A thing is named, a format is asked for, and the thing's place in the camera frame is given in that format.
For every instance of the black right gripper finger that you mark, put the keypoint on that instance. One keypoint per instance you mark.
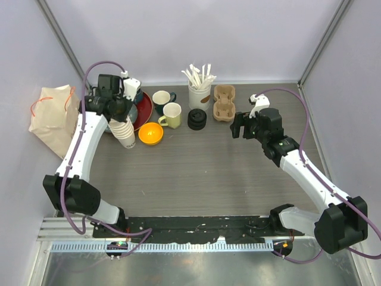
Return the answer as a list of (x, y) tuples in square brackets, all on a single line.
[(235, 129), (239, 118)]

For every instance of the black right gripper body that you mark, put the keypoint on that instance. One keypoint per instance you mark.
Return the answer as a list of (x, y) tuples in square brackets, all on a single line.
[(251, 128)]

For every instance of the stack of black lids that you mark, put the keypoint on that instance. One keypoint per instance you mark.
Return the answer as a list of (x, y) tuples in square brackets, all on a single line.
[(197, 119)]

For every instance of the stack of white paper cups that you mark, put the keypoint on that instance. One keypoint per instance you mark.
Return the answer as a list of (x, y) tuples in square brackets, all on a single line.
[(124, 132)]

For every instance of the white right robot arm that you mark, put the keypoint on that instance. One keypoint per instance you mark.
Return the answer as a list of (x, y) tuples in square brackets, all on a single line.
[(340, 220)]

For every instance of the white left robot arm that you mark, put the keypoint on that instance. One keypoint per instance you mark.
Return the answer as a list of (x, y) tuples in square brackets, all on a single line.
[(69, 189)]

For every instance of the cardboard cup carrier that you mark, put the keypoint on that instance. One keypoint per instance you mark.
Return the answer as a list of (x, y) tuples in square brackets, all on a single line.
[(224, 107)]

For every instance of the blue-grey plate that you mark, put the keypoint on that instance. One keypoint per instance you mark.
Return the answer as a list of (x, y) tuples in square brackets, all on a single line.
[(133, 115)]

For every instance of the red round tray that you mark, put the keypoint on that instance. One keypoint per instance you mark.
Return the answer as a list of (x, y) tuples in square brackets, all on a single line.
[(145, 108)]

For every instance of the white straw holder cup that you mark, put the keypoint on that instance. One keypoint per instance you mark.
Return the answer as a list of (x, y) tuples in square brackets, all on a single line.
[(199, 98)]

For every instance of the dark green mug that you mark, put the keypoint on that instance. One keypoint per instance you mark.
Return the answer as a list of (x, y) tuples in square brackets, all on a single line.
[(161, 98)]

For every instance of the brown paper bag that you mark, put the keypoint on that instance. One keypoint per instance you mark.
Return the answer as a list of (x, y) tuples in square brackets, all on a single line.
[(54, 117)]

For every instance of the orange bowl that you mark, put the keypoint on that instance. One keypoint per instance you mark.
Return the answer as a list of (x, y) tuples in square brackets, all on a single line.
[(151, 133)]

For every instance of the pale green mug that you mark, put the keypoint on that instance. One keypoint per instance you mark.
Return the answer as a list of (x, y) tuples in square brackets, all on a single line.
[(172, 115)]

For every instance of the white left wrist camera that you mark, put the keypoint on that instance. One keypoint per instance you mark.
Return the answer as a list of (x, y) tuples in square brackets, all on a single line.
[(131, 86)]

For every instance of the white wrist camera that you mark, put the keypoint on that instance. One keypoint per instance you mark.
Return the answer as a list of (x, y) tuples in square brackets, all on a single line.
[(259, 102), (131, 86)]

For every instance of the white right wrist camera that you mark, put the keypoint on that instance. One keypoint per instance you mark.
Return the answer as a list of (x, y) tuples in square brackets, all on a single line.
[(259, 102)]

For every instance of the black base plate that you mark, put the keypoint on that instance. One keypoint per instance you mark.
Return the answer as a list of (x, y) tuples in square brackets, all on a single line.
[(206, 229)]

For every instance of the slotted cable duct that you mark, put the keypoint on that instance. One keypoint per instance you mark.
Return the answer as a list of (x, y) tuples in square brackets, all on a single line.
[(110, 247)]

